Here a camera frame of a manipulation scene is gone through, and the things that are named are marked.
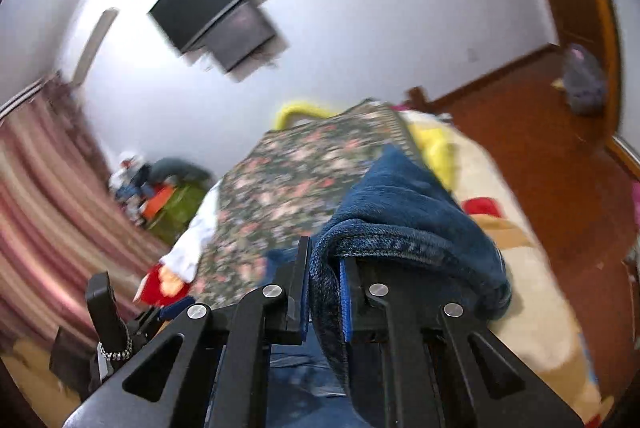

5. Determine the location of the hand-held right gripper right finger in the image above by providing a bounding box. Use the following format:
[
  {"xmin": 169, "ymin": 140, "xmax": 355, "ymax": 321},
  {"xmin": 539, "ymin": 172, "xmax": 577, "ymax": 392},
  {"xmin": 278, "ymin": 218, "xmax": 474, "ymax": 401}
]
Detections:
[{"xmin": 340, "ymin": 258, "xmax": 586, "ymax": 428}]

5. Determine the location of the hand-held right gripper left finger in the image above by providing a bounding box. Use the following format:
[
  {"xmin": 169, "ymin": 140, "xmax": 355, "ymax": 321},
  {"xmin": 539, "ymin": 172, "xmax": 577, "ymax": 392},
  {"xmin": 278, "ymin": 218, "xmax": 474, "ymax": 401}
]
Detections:
[{"xmin": 62, "ymin": 235, "xmax": 313, "ymax": 428}]

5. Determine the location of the blue denim fleece-lined jacket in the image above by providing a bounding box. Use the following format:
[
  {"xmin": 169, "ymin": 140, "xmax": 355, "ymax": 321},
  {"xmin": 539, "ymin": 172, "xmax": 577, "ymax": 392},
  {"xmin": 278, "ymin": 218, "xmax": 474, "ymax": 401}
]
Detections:
[{"xmin": 265, "ymin": 143, "xmax": 513, "ymax": 428}]

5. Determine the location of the red plush toy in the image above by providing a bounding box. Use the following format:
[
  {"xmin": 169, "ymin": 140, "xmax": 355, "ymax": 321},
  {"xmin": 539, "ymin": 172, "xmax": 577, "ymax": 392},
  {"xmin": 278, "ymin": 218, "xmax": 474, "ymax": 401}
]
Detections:
[{"xmin": 135, "ymin": 263, "xmax": 193, "ymax": 306}]

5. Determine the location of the striped pink curtain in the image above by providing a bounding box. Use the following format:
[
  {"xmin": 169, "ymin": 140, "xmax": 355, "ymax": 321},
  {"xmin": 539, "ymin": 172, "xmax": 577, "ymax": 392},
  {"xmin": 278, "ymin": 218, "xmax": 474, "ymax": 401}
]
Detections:
[{"xmin": 0, "ymin": 78, "xmax": 171, "ymax": 359}]

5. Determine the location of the white cloth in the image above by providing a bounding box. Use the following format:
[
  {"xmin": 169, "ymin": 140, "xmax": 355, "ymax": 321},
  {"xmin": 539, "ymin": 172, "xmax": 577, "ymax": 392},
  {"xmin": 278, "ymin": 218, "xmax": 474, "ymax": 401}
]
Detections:
[{"xmin": 160, "ymin": 183, "xmax": 223, "ymax": 283}]

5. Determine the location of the green box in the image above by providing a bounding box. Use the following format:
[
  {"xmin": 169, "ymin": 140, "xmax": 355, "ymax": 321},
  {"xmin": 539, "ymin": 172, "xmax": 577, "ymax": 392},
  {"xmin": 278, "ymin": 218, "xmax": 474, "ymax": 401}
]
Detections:
[{"xmin": 150, "ymin": 185, "xmax": 208, "ymax": 243}]

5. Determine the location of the pile of clutter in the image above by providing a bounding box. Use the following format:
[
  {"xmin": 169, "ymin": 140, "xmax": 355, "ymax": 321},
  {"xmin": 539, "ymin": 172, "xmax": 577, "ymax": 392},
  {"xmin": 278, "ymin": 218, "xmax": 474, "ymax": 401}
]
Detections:
[{"xmin": 107, "ymin": 150, "xmax": 216, "ymax": 229}]

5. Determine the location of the floral printed blanket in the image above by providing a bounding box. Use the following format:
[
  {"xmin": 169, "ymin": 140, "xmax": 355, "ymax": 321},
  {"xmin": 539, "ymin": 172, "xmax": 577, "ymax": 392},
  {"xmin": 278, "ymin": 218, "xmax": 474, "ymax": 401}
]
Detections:
[{"xmin": 190, "ymin": 98, "xmax": 426, "ymax": 309}]

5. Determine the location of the yellow cartoon printed blanket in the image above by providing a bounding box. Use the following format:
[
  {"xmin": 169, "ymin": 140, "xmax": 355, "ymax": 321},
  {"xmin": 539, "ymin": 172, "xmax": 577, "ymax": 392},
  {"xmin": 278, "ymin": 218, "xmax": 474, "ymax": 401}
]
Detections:
[{"xmin": 272, "ymin": 100, "xmax": 616, "ymax": 428}]

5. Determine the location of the grey bag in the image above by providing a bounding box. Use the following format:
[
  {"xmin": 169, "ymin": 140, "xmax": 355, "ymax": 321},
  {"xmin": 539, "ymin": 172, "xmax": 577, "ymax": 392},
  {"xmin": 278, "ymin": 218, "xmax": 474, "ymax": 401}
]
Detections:
[{"xmin": 560, "ymin": 42, "xmax": 608, "ymax": 116}]

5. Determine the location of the wooden bed frame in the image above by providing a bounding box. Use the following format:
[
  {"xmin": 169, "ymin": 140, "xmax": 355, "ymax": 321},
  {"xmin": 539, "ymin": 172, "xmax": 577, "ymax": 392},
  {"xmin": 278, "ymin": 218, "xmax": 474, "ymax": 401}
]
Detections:
[{"xmin": 402, "ymin": 85, "xmax": 451, "ymax": 119}]

